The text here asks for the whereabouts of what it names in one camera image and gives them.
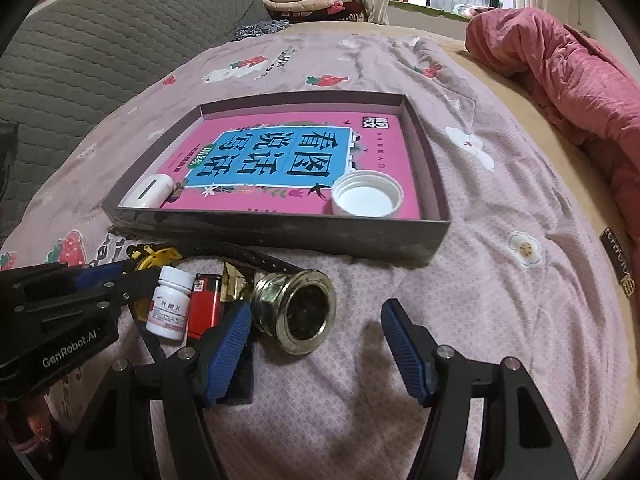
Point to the white oval case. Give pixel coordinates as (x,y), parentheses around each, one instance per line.
(147,191)

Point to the grey shallow cardboard box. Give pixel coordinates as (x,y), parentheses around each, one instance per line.
(280,235)

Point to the dark floral cloth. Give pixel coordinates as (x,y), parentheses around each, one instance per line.
(260,29)

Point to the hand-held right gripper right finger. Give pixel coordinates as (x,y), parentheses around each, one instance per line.
(405,355)

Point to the yellow and black watch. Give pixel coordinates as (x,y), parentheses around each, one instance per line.
(150,258)

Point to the white plastic cap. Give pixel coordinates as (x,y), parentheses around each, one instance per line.
(367,196)

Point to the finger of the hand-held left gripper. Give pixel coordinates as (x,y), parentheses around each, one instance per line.
(100,275)
(127,290)

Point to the red-pink quilt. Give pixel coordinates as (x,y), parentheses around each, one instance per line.
(565,75)

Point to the white medicine bottle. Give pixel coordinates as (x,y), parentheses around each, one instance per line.
(167,305)

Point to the glass jar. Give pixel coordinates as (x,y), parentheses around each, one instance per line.
(295,307)

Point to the red lighter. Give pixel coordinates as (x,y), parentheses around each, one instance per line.
(206,307)

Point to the black mattress label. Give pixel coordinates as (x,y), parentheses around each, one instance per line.
(617,260)

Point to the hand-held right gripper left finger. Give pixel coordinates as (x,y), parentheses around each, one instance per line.
(227,355)

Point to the black and gold case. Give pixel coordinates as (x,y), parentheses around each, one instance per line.
(237,282)

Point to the pink printed blanket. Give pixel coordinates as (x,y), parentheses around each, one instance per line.
(325,75)

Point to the grey quilted headboard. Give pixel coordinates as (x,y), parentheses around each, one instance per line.
(100,50)

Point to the pink book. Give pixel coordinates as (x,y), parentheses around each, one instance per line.
(300,160)

